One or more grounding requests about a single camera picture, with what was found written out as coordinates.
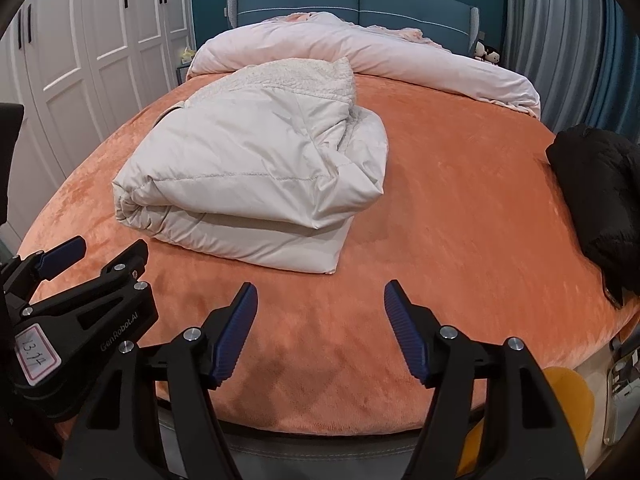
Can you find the yellow stool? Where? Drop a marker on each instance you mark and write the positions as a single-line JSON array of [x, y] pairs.
[[565, 400]]

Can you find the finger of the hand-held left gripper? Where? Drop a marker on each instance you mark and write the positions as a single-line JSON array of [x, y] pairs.
[[62, 257], [120, 300]]

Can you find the orange plush bed blanket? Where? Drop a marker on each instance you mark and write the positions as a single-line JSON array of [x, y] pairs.
[[450, 240]]

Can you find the white plastic appliance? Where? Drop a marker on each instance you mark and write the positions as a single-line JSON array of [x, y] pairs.
[[620, 395]]

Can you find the white panelled wardrobe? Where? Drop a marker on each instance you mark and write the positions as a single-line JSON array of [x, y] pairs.
[[100, 50]]

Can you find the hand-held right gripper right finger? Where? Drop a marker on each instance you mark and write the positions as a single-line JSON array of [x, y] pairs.
[[407, 332]]

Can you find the white puffer jacket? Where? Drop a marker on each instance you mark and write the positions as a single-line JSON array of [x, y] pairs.
[[250, 165]]

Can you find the pale pink duvet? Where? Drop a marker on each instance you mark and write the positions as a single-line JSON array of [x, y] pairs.
[[350, 45]]

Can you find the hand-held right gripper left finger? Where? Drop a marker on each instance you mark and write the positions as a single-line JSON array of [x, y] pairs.
[[235, 332]]

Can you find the blue upholstered headboard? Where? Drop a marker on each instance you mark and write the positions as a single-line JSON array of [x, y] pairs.
[[400, 0]]

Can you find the blue nightstand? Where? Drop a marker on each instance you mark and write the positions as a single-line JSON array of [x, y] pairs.
[[183, 74]]

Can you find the black and white plush toys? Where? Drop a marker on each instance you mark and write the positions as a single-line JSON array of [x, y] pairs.
[[486, 52]]

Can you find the black puffer jacket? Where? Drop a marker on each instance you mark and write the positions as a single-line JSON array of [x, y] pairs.
[[600, 200]]

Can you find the blue grey curtain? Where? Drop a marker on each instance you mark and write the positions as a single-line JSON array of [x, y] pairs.
[[565, 35]]

